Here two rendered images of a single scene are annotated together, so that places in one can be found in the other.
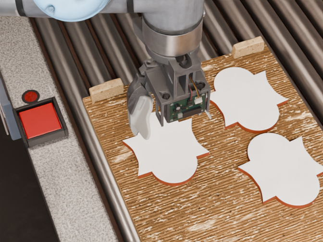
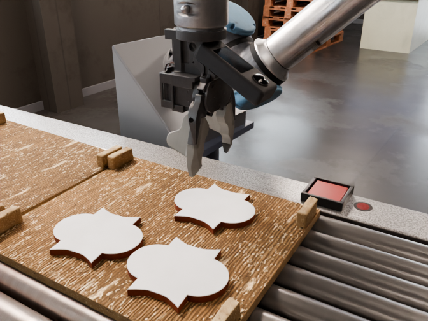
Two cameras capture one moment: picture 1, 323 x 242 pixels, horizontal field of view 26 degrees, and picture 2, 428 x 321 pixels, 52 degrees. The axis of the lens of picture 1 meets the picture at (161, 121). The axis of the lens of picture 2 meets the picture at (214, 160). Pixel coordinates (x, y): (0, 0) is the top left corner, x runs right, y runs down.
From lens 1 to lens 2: 132 cm
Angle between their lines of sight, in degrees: 94
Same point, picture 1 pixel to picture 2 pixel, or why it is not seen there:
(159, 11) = not seen: outside the picture
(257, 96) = (164, 274)
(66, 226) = (235, 168)
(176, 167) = (190, 197)
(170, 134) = (218, 211)
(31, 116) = (335, 189)
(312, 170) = (66, 241)
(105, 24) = (414, 286)
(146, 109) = not seen: hidden behind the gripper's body
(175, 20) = not seen: outside the picture
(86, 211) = (232, 176)
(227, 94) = (198, 260)
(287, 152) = (99, 243)
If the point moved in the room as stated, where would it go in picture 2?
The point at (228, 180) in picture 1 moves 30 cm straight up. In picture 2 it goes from (144, 214) to (128, 23)
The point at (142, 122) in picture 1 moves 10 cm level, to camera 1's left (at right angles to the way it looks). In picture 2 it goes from (213, 118) to (258, 106)
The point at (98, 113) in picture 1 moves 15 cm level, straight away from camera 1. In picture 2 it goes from (294, 206) to (379, 243)
